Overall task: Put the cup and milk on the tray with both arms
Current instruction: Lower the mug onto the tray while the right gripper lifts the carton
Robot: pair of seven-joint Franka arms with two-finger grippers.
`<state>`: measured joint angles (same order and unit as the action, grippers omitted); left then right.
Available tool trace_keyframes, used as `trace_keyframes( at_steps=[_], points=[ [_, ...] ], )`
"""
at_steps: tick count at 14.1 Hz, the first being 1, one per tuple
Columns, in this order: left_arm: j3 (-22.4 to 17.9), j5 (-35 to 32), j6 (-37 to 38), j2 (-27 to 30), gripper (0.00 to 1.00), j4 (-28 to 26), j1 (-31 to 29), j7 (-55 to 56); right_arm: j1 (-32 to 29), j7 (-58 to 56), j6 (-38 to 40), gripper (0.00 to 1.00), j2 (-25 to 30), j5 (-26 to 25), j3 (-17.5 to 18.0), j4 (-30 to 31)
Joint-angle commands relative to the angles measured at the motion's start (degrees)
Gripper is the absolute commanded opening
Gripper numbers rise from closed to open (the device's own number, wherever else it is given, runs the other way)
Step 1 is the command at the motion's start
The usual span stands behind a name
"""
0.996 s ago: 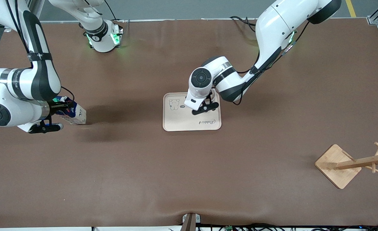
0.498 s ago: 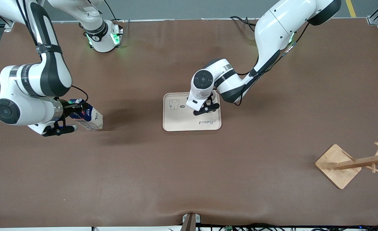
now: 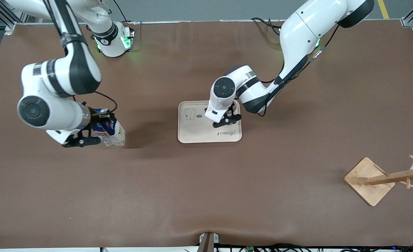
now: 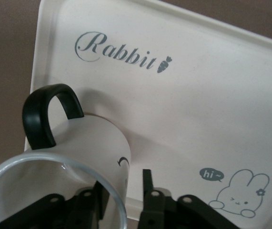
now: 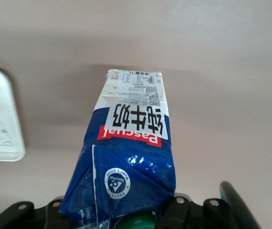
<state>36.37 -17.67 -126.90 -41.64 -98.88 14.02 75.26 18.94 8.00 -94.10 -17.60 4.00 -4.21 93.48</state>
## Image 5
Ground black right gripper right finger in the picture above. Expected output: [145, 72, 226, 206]
[158, 193, 258, 229]

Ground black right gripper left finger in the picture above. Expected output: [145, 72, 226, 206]
[0, 195, 65, 229]

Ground cream plastic tray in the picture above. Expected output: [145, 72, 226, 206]
[0, 66, 26, 163]

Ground blue white milk carton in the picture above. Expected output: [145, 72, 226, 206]
[59, 69, 176, 229]

